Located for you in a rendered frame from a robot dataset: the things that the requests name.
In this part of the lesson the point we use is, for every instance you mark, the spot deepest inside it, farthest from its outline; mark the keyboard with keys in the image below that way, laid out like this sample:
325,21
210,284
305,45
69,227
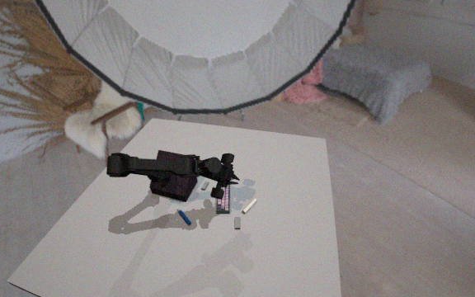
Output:
223,206

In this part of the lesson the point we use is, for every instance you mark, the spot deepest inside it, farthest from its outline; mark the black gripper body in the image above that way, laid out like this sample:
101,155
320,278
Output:
217,192

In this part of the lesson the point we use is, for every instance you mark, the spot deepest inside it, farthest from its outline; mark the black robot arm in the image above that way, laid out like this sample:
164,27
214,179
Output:
121,165

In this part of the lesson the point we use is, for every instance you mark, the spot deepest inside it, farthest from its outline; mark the blue stylus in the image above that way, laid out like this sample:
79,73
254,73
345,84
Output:
184,217

